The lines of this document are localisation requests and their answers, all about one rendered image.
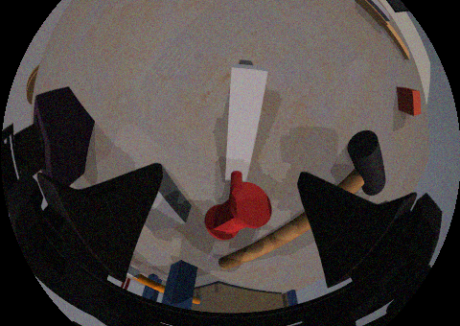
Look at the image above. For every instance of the wooden-handled black mallet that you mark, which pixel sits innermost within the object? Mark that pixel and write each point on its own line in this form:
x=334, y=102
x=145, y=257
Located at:
x=369, y=174

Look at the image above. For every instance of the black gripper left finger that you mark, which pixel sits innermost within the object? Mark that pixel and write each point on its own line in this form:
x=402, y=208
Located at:
x=108, y=216

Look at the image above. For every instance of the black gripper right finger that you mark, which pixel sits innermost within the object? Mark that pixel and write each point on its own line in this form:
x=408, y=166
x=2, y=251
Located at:
x=345, y=227

